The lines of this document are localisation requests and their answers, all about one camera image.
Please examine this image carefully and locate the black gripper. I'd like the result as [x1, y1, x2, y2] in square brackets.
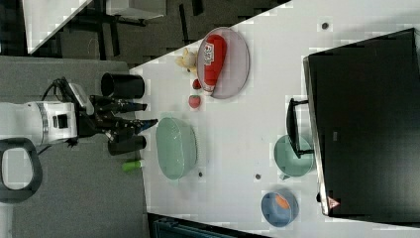
[69, 83, 158, 143]

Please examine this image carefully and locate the green plastic strainer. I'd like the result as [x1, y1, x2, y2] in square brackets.
[156, 117, 197, 180]

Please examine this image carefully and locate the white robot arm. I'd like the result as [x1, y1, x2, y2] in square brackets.
[1, 78, 158, 146]

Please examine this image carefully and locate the small black cylinder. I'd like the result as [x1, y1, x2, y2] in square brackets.
[108, 136, 147, 156]

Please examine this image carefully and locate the large black cylinder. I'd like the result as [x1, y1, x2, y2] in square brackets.
[100, 72, 146, 99]

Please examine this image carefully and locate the green marker pen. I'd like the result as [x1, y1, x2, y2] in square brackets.
[122, 160, 143, 173]

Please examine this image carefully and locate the pink toy strawberry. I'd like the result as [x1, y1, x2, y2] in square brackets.
[188, 95, 201, 109]

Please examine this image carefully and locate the dark red toy strawberry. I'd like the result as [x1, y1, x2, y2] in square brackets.
[192, 79, 202, 89]

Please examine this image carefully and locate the peeled toy banana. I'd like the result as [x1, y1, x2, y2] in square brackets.
[175, 49, 198, 74]

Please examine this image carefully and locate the red ketchup bottle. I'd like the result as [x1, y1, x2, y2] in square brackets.
[203, 35, 227, 95]

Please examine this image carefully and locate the grey round plate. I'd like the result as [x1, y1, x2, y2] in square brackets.
[197, 27, 250, 99]

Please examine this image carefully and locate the green mug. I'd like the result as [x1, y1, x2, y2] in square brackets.
[273, 135, 315, 180]

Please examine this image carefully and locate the orange toy carrot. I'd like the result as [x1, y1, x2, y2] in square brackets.
[275, 194, 290, 209]

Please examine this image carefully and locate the blue bowl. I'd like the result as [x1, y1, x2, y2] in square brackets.
[261, 189, 299, 227]

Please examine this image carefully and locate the black toaster oven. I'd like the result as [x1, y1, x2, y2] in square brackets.
[286, 29, 420, 227]

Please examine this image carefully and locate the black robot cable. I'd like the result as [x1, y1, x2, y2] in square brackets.
[41, 77, 72, 102]

